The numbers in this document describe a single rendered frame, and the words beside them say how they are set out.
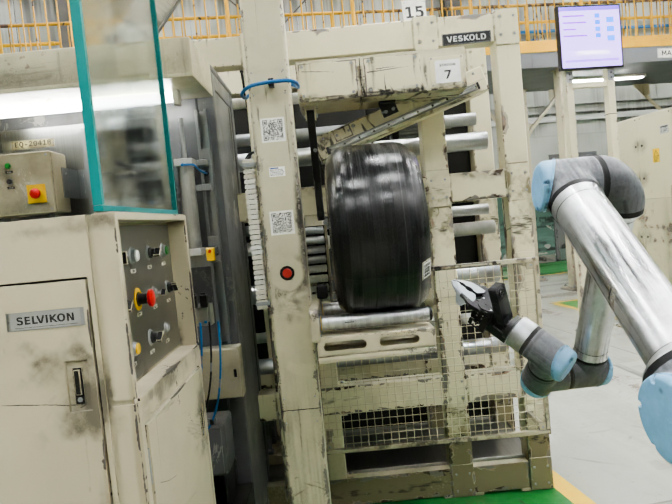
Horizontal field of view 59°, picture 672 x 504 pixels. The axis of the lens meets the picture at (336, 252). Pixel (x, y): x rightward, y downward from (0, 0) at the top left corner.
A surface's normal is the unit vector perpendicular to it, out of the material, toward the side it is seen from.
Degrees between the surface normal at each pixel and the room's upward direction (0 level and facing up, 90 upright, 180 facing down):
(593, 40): 90
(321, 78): 90
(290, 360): 90
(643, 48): 90
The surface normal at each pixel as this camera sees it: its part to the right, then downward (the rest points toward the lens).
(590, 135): 0.16, 0.04
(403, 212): -0.01, -0.12
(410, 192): 0.24, -0.33
